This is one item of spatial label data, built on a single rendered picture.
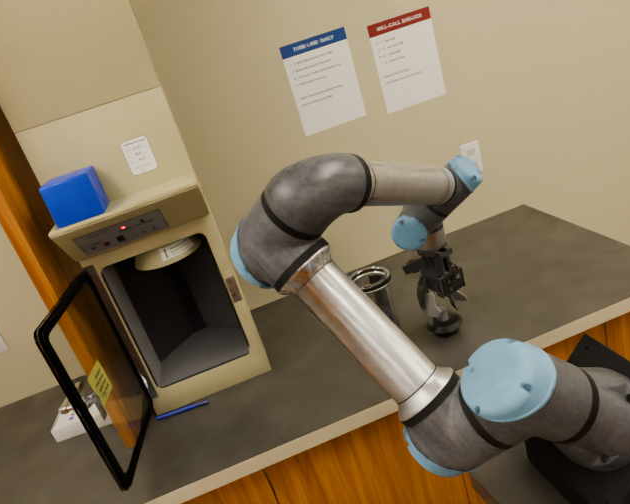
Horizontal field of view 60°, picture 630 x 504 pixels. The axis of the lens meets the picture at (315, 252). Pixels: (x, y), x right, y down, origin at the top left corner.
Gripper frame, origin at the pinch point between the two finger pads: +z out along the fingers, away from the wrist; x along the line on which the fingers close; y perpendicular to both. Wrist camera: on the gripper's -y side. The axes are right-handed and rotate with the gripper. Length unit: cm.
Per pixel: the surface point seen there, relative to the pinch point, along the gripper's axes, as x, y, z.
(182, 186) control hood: -46, -15, -52
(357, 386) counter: -28.2, 0.1, 5.2
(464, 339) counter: 0.0, 6.7, 5.2
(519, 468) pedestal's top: -21.4, 42.9, 5.2
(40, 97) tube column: -63, -31, -77
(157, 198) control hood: -52, -16, -51
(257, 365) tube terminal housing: -43, -26, 2
